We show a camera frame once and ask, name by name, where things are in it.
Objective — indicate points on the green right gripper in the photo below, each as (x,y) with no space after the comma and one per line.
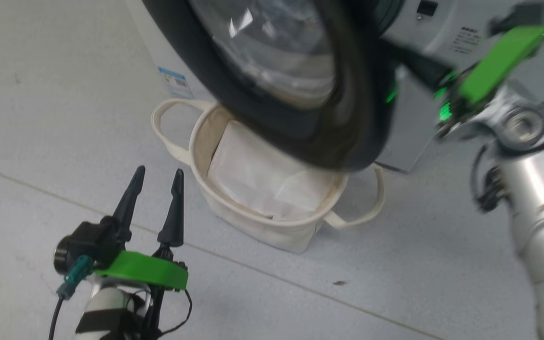
(498,61)

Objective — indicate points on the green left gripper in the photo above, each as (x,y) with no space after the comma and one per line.
(144,270)

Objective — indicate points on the dark round washing machine door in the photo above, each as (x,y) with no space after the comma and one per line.
(272,118)

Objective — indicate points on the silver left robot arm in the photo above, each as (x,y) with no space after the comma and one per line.
(106,304)

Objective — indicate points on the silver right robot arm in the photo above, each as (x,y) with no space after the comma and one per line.
(541,189)

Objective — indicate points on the white front-load washing machine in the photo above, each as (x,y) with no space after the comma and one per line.
(442,28)

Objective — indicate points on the cream canvas laundry basket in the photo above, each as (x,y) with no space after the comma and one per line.
(253,226)

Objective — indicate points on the black text warning label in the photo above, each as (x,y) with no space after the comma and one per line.
(466,40)

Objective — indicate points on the blue energy label sticker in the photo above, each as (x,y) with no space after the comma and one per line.
(175,83)

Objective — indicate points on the small brown floor debris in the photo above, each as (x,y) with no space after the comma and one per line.
(339,283)

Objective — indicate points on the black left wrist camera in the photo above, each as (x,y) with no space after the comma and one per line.
(88,238)

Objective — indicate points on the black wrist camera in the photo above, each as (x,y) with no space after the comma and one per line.
(517,16)
(88,238)

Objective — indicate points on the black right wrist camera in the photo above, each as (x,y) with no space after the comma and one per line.
(517,16)

